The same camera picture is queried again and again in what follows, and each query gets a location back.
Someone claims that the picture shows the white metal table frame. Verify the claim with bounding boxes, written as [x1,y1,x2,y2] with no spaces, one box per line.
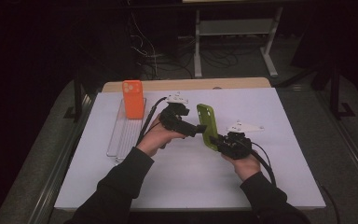
[194,6,284,78]

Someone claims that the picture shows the orange phone case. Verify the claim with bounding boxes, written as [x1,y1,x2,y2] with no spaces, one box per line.
[121,79,145,120]

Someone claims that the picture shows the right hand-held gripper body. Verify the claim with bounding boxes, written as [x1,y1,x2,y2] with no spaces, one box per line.
[217,120,266,161]

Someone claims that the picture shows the green cartoon phone case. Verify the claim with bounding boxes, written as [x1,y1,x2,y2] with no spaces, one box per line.
[196,103,221,152]

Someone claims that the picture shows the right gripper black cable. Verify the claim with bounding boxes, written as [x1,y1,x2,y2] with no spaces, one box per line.
[239,141,278,188]

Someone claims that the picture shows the person's left hand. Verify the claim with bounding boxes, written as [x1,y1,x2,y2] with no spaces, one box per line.
[135,114,186,158]

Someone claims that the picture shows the black metal stand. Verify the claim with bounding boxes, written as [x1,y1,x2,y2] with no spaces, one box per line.
[328,62,357,121]
[62,74,87,123]

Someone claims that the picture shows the clear acrylic rack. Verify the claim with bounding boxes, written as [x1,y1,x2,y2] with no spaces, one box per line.
[105,97,148,165]

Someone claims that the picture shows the person's right hand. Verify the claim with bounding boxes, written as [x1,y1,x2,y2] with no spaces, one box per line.
[221,152,262,183]

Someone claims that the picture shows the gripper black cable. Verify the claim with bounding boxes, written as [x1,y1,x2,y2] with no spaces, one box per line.
[135,96,168,147]
[239,141,278,188]

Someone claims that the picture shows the black floor cable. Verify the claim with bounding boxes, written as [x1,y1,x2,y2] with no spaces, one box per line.
[318,183,341,224]

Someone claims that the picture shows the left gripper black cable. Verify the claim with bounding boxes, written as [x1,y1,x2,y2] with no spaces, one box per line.
[135,96,168,147]

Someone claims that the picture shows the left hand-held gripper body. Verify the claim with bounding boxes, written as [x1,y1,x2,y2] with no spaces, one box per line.
[158,92,199,138]

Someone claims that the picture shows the tangle of floor cables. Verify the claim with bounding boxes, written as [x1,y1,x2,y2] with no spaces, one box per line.
[127,12,197,80]

